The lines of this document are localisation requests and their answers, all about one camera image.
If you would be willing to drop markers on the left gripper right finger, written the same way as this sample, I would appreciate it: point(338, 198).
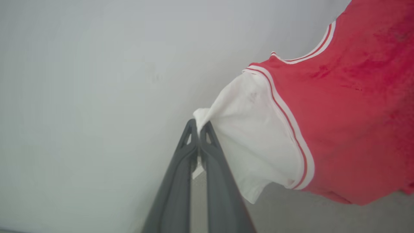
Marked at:
point(223, 207)

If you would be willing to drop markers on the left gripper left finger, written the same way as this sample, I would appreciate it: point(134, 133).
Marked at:
point(174, 200)

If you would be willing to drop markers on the red and white jersey garment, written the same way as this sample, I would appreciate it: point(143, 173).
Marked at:
point(339, 129)

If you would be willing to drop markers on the grey fabric sofa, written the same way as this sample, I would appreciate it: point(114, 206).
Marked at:
point(307, 216)

